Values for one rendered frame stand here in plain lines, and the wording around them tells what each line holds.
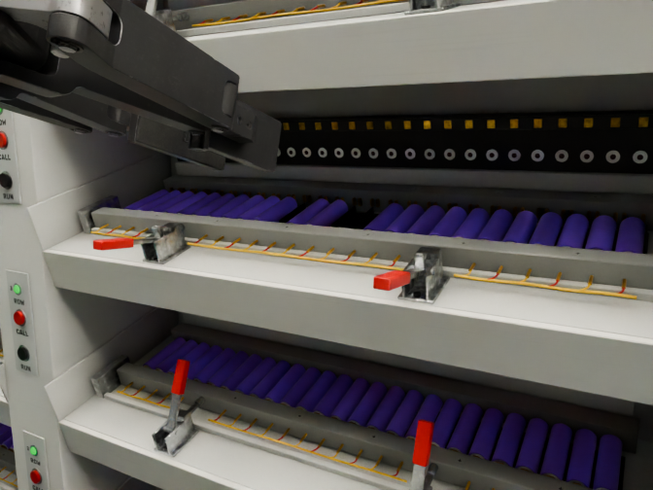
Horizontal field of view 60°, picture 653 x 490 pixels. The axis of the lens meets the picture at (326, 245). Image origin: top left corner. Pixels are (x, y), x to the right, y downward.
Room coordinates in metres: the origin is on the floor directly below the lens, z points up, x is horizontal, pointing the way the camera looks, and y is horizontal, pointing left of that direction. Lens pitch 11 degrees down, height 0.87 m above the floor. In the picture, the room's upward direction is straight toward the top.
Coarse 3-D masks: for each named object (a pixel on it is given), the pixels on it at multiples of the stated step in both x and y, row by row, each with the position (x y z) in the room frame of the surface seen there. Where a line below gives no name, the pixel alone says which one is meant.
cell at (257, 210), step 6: (270, 198) 0.61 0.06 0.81; (276, 198) 0.62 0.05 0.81; (258, 204) 0.60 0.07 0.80; (264, 204) 0.60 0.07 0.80; (270, 204) 0.60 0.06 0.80; (252, 210) 0.58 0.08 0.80; (258, 210) 0.59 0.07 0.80; (264, 210) 0.59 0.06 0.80; (240, 216) 0.57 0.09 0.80; (246, 216) 0.57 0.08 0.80; (252, 216) 0.58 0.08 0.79
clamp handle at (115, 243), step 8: (160, 232) 0.54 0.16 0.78; (96, 240) 0.48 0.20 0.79; (104, 240) 0.48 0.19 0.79; (112, 240) 0.49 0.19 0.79; (120, 240) 0.50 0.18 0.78; (128, 240) 0.50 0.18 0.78; (136, 240) 0.51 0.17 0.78; (144, 240) 0.52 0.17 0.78; (152, 240) 0.53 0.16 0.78; (96, 248) 0.48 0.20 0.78; (104, 248) 0.48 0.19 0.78; (112, 248) 0.49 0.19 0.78; (120, 248) 0.50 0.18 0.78
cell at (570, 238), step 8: (576, 216) 0.47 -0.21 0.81; (584, 216) 0.47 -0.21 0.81; (568, 224) 0.45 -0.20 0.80; (576, 224) 0.45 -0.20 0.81; (584, 224) 0.46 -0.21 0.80; (568, 232) 0.44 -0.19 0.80; (576, 232) 0.44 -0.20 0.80; (584, 232) 0.45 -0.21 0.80; (560, 240) 0.43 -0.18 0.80; (568, 240) 0.42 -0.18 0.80; (576, 240) 0.43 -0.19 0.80; (584, 240) 0.44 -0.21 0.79
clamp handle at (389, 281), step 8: (416, 256) 0.41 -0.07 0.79; (424, 256) 0.41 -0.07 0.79; (416, 264) 0.41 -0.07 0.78; (424, 264) 0.41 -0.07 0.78; (392, 272) 0.37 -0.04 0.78; (400, 272) 0.37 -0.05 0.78; (408, 272) 0.37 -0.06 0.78; (416, 272) 0.39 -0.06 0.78; (424, 272) 0.40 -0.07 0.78; (376, 280) 0.35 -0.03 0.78; (384, 280) 0.35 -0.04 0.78; (392, 280) 0.35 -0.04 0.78; (400, 280) 0.36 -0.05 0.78; (408, 280) 0.37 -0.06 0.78; (376, 288) 0.35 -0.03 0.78; (384, 288) 0.35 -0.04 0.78; (392, 288) 0.35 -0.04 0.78
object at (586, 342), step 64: (64, 192) 0.63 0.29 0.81; (128, 192) 0.71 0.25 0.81; (640, 192) 0.48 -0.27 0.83; (64, 256) 0.59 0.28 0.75; (128, 256) 0.56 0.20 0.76; (192, 256) 0.54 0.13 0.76; (256, 256) 0.52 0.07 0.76; (256, 320) 0.48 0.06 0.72; (320, 320) 0.44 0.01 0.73; (384, 320) 0.41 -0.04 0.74; (448, 320) 0.38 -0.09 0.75; (512, 320) 0.36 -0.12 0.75; (576, 320) 0.35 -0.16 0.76; (640, 320) 0.35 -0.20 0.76; (576, 384) 0.35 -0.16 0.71; (640, 384) 0.33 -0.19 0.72
